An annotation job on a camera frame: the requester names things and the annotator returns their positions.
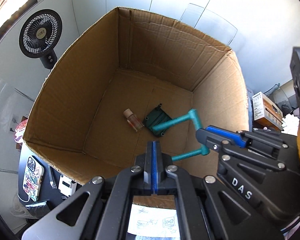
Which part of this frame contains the clear acrylic chair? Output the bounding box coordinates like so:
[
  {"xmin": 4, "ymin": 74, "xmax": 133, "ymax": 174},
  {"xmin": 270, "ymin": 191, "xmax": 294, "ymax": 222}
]
[{"xmin": 180, "ymin": 3, "xmax": 237, "ymax": 46}]

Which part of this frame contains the phone with cartoon case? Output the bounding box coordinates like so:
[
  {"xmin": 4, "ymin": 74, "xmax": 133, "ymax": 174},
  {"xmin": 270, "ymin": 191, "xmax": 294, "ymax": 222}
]
[{"xmin": 22, "ymin": 156, "xmax": 45, "ymax": 202}]

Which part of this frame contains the teal plastic handle frame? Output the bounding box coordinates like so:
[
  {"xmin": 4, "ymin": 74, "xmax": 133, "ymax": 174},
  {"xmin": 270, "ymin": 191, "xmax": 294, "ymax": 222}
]
[{"xmin": 152, "ymin": 109, "xmax": 210, "ymax": 162}]

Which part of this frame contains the black wall fan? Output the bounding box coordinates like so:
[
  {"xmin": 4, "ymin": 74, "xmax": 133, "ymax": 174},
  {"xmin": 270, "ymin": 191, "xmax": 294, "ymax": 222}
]
[{"xmin": 19, "ymin": 9, "xmax": 62, "ymax": 70}]

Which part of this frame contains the orange white carton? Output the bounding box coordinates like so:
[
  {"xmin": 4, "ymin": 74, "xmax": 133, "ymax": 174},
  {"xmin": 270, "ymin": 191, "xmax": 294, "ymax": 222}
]
[{"xmin": 252, "ymin": 92, "xmax": 283, "ymax": 131}]

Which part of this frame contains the small white device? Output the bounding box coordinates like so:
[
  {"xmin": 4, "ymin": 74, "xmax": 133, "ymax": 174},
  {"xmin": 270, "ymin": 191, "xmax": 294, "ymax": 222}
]
[{"xmin": 58, "ymin": 174, "xmax": 77, "ymax": 197}]

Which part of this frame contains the glass bottle pink cap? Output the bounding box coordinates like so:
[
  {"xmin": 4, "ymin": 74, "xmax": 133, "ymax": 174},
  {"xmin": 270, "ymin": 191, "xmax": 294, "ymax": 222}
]
[{"xmin": 123, "ymin": 108, "xmax": 143, "ymax": 132}]

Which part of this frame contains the green plastic tray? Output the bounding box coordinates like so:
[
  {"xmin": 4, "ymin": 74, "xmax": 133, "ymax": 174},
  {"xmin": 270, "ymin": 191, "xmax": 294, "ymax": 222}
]
[{"xmin": 142, "ymin": 103, "xmax": 172, "ymax": 138}]

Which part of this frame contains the white printed placemat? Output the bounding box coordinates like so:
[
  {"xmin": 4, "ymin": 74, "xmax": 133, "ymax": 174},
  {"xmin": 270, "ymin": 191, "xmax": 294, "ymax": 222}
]
[{"xmin": 127, "ymin": 204, "xmax": 180, "ymax": 239}]

